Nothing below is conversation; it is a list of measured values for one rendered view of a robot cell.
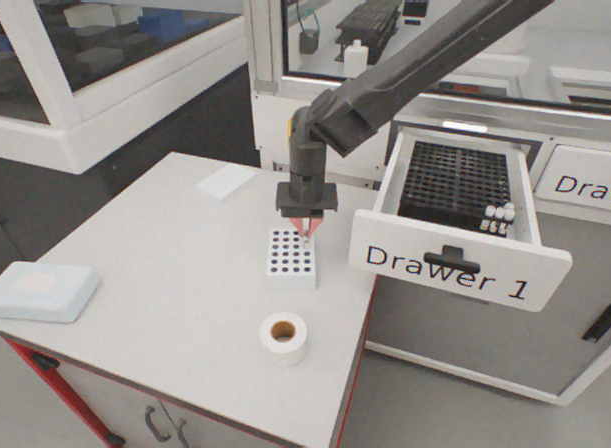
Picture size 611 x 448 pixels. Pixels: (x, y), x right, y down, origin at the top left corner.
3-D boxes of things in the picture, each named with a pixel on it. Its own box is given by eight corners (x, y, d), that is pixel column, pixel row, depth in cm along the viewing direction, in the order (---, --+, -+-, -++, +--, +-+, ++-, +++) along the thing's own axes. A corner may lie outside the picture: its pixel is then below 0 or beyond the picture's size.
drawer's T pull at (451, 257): (479, 276, 49) (482, 269, 48) (421, 263, 51) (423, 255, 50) (479, 258, 52) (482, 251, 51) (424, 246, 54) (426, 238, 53)
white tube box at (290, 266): (315, 289, 65) (315, 275, 63) (267, 290, 65) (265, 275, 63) (313, 241, 75) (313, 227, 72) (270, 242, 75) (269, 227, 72)
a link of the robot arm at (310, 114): (331, 94, 49) (372, 135, 53) (328, 62, 57) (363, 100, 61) (271, 150, 55) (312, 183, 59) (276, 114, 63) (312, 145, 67)
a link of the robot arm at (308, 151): (288, 141, 52) (328, 142, 53) (289, 118, 57) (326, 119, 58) (288, 181, 57) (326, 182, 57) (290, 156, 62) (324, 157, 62)
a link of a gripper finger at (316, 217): (283, 223, 72) (282, 183, 65) (321, 224, 72) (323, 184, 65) (281, 249, 67) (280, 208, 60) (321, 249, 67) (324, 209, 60)
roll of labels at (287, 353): (252, 341, 58) (250, 326, 55) (289, 319, 61) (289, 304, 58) (277, 376, 53) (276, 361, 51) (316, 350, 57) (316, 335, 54)
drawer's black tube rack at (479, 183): (499, 252, 62) (513, 222, 57) (393, 229, 66) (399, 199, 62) (495, 181, 77) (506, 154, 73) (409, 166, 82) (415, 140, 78)
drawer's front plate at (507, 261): (539, 313, 55) (575, 261, 47) (347, 266, 62) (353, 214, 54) (538, 304, 56) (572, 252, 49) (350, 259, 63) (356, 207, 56)
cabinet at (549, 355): (565, 420, 122) (770, 241, 69) (274, 332, 147) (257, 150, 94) (533, 237, 189) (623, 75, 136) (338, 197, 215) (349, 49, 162)
